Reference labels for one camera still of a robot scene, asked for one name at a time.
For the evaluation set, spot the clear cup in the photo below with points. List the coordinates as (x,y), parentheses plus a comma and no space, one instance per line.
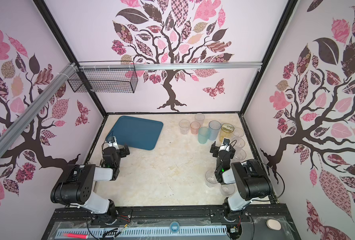
(240,154)
(199,117)
(237,142)
(184,127)
(238,132)

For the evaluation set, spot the pink translucent cup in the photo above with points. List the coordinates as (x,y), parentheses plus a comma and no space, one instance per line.
(194,127)

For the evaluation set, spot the yellow translucent glass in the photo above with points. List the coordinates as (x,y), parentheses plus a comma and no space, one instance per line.
(226,131)

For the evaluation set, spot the tall blue translucent cup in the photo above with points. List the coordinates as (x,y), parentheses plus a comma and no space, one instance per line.
(214,128)

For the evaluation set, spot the blue tape roll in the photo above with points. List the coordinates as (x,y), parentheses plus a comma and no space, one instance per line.
(174,227)

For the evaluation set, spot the beige round disc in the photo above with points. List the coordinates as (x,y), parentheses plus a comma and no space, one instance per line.
(273,224)

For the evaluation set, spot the clear cup back left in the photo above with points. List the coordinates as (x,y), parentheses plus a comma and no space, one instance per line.
(184,127)

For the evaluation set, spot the black wire basket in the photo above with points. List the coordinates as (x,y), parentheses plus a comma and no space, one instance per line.
(104,77)

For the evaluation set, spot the grey slotted cable duct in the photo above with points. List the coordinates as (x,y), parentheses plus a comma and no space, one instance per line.
(142,232)

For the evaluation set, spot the pink marker pen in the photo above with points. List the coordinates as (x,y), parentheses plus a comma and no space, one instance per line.
(76,236)

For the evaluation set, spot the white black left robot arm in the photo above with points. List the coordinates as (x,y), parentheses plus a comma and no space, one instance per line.
(75,185)

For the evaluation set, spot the clear cup right top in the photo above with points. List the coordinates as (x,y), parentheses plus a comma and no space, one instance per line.
(238,132)

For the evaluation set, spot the dark teal plastic tray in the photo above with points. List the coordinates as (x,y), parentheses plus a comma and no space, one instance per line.
(136,132)

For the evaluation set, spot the clear glass front right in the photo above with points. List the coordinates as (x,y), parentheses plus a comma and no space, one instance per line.
(227,190)

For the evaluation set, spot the aluminium rail left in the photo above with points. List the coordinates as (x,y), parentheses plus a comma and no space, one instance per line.
(18,126)

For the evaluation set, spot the clear cup right lower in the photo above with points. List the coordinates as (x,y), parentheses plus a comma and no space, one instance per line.
(240,154)

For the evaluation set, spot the aluminium rail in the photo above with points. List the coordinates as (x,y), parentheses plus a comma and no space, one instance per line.
(185,66)
(18,126)

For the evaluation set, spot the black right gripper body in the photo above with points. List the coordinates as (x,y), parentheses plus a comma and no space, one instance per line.
(223,150)

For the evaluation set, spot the clear glass front left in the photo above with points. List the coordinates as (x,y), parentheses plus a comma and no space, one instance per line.
(210,179)

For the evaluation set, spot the green translucent cup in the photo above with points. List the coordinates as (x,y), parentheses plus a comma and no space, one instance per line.
(203,134)

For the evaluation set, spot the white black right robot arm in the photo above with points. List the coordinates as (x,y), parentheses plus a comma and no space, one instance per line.
(250,179)

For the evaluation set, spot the clear glass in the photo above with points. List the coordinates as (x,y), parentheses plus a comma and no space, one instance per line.
(210,179)
(227,190)

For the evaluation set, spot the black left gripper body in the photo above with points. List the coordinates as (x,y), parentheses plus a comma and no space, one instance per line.
(114,150)

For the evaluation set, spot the clear cup back centre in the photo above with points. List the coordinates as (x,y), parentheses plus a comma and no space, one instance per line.
(199,117)

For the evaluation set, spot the aluminium rail back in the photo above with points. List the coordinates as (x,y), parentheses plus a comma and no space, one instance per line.
(185,66)

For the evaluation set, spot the clear cup right middle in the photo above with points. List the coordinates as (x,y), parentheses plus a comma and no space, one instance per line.
(237,142)

